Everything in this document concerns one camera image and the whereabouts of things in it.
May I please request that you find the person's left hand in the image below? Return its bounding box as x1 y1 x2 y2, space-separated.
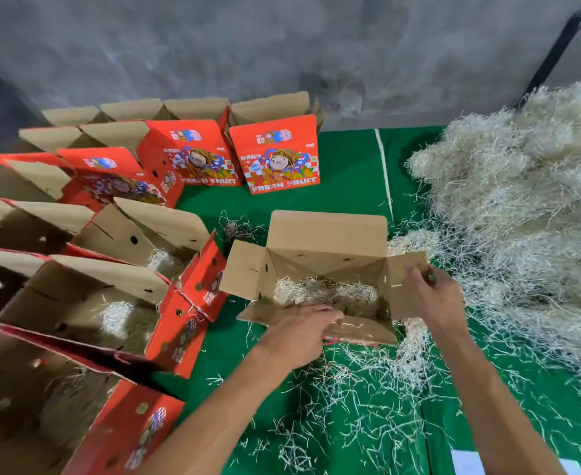
256 301 346 372

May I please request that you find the person's right hand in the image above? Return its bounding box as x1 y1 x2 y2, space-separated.
404 265 468 342

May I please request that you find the red printed cardboard box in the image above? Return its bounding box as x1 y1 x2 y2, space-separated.
218 209 432 347
0 326 186 475
67 197 229 323
0 254 211 380
0 193 96 255
0 244 49 317

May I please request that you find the pile of shredded paper filler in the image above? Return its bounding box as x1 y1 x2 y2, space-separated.
404 76 581 392

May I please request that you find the group of red fruit boxes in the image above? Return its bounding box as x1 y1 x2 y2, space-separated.
0 90 324 210

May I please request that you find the person's left forearm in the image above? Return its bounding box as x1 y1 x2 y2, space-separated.
137 349 294 475

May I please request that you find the person's right forearm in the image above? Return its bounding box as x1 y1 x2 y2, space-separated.
432 326 569 475

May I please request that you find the white printed paper sheet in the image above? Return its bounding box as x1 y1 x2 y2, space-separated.
451 448 581 475

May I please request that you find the white pole with black grip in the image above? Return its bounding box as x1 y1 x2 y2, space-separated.
523 0 581 95

